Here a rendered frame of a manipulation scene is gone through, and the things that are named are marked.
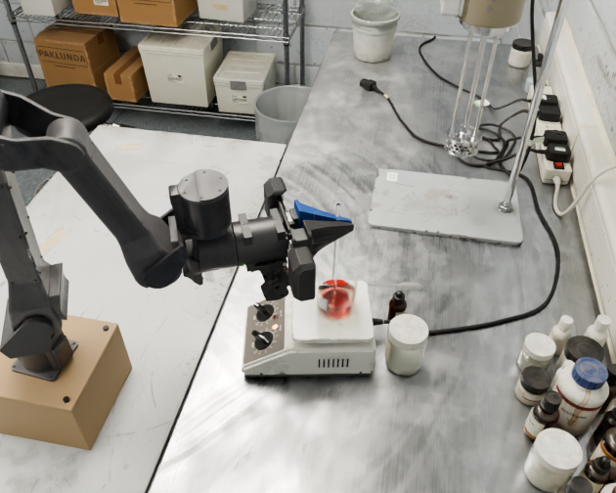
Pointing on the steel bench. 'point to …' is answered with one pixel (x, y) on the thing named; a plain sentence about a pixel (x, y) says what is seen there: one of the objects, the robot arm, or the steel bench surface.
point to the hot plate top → (342, 332)
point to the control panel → (265, 331)
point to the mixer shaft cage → (457, 135)
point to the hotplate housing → (313, 356)
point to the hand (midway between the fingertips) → (327, 229)
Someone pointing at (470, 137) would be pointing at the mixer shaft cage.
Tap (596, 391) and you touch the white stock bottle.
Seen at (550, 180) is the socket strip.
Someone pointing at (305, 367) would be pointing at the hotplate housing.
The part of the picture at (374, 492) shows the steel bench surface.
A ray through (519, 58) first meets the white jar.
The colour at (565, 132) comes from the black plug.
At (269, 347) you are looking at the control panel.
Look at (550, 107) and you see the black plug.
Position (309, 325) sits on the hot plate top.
